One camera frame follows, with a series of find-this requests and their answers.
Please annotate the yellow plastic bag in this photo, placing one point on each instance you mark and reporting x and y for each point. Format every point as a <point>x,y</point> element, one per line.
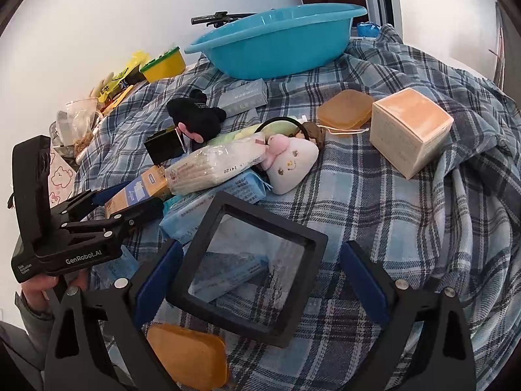
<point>130,69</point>

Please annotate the yellow container green lid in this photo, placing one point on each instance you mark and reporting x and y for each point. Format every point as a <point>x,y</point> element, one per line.
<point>163,67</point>

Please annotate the peach cube box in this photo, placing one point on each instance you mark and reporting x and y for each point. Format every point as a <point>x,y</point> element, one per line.
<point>411,130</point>

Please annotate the blue bag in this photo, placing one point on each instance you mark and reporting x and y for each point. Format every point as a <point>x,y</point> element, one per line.
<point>368,30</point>

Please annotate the beige plush rabbit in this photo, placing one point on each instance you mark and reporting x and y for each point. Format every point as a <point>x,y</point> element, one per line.
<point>101,85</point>

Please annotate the person's left hand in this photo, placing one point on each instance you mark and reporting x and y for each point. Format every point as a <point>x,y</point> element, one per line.
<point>38,291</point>

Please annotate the blue plaid cloth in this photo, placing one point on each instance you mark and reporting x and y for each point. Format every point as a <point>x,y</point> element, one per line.
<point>366,211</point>

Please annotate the blue wet wipes pack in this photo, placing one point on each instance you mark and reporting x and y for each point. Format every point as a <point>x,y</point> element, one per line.
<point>191,216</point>

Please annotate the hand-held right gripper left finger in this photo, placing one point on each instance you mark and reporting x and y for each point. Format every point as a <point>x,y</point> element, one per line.
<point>156,285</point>

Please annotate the bear print tissue pack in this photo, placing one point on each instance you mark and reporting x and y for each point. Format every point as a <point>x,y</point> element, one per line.
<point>61,179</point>

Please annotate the pale green tube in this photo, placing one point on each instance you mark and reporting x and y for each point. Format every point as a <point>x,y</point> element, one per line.
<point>240,134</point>

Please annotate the person's left forearm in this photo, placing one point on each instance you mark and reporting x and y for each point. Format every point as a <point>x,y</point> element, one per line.
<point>32,334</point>

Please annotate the light blue mask pack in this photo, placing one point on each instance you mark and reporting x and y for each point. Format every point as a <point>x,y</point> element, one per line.
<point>118,261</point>
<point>228,277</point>

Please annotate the clear bag of nuts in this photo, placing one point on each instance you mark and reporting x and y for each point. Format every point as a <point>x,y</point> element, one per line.
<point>79,122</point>

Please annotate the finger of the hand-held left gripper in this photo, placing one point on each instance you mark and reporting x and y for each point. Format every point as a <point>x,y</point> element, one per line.
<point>110,194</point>
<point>138,214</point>

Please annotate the blue plastic basin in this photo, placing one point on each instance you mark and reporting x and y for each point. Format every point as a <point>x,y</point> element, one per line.
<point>276,49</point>

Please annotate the amber plastic case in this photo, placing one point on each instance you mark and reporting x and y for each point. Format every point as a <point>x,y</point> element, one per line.
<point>346,110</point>
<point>187,354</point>

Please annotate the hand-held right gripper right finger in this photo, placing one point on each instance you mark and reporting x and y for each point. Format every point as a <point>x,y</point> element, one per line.
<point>364,285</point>

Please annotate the black hair band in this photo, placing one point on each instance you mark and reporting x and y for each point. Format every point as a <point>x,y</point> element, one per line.
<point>281,118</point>

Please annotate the black square display frame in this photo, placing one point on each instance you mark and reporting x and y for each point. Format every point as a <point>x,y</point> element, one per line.
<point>228,313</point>

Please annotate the white pink plush toy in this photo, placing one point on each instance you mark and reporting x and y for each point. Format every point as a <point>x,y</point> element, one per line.
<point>291,165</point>

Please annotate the clear packet of cotton pads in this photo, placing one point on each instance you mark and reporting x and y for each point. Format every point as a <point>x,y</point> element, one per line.
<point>211,167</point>

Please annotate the black plush toy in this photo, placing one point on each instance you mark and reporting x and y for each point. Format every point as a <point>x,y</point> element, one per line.
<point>195,118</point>

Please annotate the black small box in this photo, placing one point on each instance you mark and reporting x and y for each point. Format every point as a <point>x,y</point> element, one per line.
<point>163,146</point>

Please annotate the orange snack packet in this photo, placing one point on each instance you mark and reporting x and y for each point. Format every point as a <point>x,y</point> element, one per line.
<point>120,95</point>

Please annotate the orange blue small box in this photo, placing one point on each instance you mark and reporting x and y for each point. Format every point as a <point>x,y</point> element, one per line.
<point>138,189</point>

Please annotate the grey flat box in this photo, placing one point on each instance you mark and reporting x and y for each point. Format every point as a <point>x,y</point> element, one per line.
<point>244,97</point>

